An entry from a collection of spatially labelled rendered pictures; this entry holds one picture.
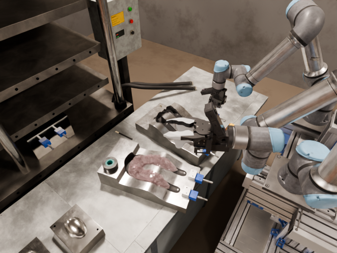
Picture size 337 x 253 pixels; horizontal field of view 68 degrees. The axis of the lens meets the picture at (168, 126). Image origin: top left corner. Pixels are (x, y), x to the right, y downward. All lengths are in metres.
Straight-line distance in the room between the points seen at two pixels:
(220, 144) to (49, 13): 1.06
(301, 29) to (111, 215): 1.23
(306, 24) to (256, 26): 2.33
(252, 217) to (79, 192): 1.27
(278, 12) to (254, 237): 2.50
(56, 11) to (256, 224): 1.86
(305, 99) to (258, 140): 0.21
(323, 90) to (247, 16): 2.74
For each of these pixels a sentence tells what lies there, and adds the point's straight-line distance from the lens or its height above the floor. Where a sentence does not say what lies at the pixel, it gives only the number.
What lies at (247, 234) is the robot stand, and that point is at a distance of 2.02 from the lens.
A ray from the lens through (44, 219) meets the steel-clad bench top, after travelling 1.47.
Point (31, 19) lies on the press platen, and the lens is 1.42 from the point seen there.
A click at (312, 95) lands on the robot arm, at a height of 1.54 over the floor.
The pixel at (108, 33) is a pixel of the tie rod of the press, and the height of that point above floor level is 1.36.
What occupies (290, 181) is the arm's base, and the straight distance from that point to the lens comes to 1.21.
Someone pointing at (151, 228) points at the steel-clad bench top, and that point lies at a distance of 1.32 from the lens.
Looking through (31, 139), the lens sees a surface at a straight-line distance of 1.62.
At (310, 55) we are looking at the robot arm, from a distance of 1.49.
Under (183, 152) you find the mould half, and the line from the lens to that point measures 1.49.
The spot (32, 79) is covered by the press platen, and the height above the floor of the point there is 1.27.
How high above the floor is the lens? 2.02
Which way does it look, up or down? 46 degrees down
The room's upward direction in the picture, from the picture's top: straight up
